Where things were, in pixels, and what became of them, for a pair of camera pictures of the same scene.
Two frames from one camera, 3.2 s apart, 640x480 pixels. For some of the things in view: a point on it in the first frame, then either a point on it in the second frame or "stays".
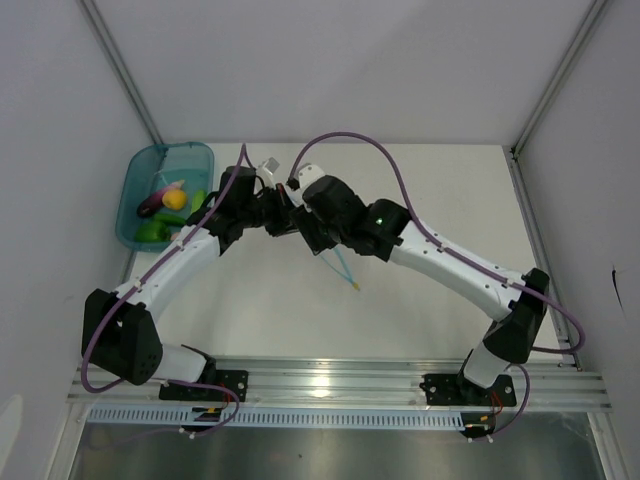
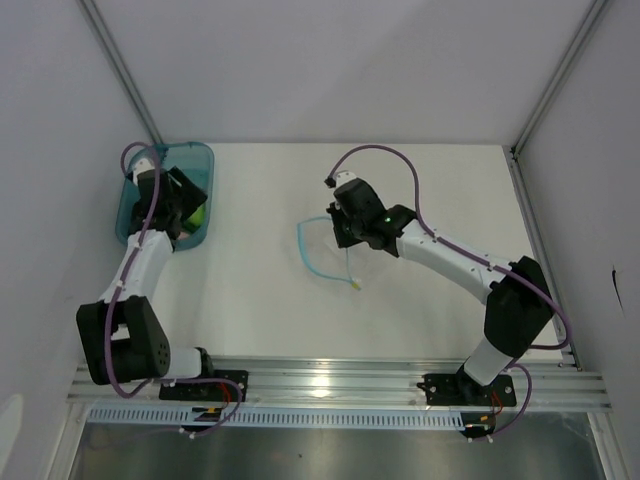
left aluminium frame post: (93, 15) stays
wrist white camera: (267, 170) → (141, 166)
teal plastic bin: (147, 168) stays
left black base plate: (235, 379) stays
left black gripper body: (269, 211) → (184, 201)
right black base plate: (457, 390) stays
